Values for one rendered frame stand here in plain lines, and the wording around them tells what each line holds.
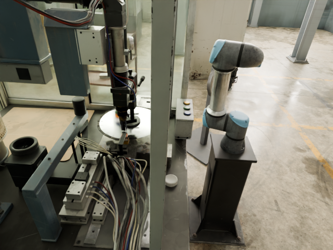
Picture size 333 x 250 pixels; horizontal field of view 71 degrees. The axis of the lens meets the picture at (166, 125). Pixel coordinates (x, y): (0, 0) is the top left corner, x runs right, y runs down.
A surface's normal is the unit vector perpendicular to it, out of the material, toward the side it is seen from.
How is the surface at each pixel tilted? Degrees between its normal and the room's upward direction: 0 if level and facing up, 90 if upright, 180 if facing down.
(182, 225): 0
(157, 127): 90
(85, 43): 90
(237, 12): 91
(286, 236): 0
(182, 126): 90
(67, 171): 0
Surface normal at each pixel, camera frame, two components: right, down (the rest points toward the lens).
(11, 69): -0.05, 0.55
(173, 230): 0.04, -0.83
